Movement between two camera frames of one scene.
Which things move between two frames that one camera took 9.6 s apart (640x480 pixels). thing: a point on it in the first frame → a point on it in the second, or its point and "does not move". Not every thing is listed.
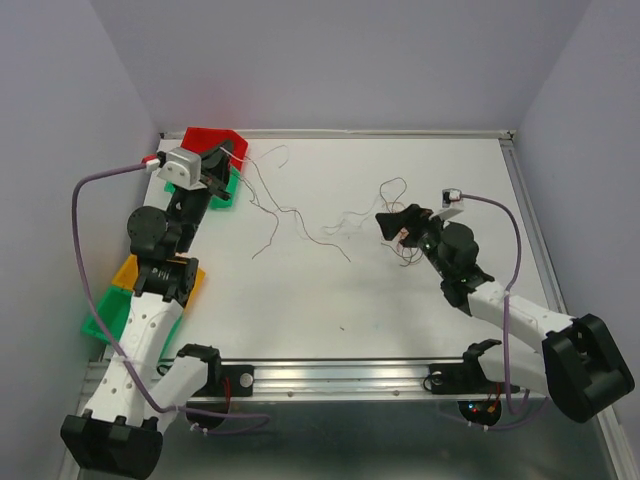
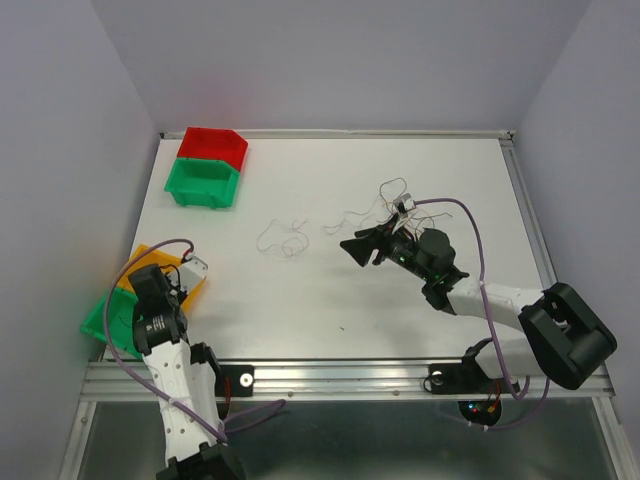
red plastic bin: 199,139 does not move
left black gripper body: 191,213 → 175,296
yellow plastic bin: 127,275 does not move
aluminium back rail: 509,134 does not move
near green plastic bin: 113,310 does not move
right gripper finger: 412,240 → 382,255
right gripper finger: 391,223 → 362,248
